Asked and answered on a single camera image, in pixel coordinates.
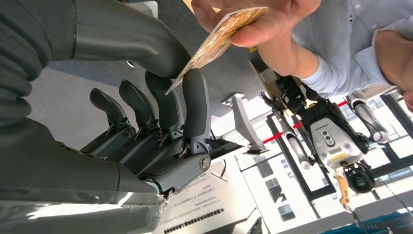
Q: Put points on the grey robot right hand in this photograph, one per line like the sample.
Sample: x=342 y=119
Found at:
x=64 y=181

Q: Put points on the person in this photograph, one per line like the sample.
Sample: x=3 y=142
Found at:
x=348 y=38

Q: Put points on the grey angled stand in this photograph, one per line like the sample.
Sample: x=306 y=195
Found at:
x=245 y=126

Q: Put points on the red barrier strip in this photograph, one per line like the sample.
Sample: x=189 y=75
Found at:
x=274 y=137

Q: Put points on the white black humanoid robot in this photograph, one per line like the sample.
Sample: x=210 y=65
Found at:
x=335 y=142

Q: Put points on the black flat panel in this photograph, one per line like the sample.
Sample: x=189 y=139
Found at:
x=226 y=147

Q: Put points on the white sign with black text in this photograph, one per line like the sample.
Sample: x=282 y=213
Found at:
x=200 y=203

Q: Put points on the ribbed grey right arm sleeve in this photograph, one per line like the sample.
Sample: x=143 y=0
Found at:
x=19 y=48

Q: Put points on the blue plastic crate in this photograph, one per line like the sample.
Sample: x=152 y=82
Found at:
x=380 y=224

